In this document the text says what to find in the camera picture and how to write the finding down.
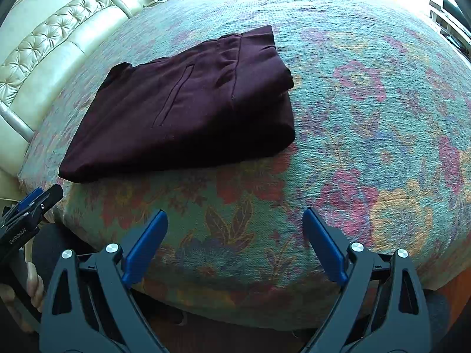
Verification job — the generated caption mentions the cream tufted headboard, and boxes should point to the cream tufted headboard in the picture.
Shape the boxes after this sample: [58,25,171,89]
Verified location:
[1,0,144,176]

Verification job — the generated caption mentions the dark maroon pants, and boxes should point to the dark maroon pants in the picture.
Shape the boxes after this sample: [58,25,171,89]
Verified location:
[59,26,295,183]

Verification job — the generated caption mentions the left hand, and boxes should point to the left hand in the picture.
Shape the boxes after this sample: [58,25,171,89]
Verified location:
[1,262,45,333]

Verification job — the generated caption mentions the black television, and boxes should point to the black television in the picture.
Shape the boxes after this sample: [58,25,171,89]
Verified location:
[428,0,471,53]

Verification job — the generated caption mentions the floral bedspread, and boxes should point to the floral bedspread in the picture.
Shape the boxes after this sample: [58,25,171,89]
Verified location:
[19,0,470,330]

